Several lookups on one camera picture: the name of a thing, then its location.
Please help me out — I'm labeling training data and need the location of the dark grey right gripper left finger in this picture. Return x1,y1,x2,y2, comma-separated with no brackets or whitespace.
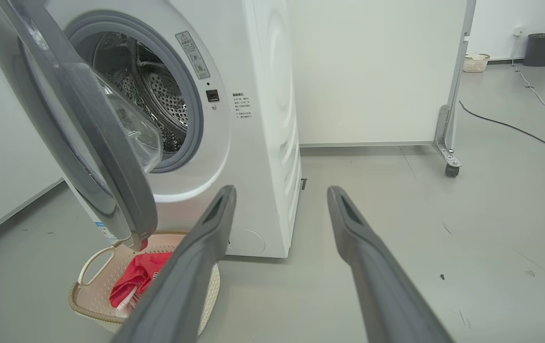
110,185,238,343

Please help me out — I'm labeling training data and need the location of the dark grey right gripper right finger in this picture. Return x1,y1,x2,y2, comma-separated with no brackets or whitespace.
327,186,454,343

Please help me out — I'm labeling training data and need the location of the red Bulls jersey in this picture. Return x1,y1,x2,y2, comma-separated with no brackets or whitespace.
109,238,174,309

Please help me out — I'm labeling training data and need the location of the cream perforated laundry basket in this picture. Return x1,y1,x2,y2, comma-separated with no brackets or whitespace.
69,231,220,334

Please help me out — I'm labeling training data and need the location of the white front-load washing machine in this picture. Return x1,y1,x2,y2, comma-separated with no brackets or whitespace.
46,0,302,259

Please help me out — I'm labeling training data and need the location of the stainless steel washing machine drum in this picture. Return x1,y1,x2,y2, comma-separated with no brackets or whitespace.
92,31,189,153

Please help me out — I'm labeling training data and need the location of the small cream woven basket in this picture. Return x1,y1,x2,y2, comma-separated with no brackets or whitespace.
463,53,491,73

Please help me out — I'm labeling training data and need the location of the grey warning label sticker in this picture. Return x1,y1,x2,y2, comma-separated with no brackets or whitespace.
175,31,211,80

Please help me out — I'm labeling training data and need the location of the dark grey trash bin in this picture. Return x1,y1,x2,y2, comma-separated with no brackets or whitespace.
523,33,545,67

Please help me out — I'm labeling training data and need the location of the black floor cable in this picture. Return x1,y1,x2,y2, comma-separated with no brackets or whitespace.
459,100,545,166

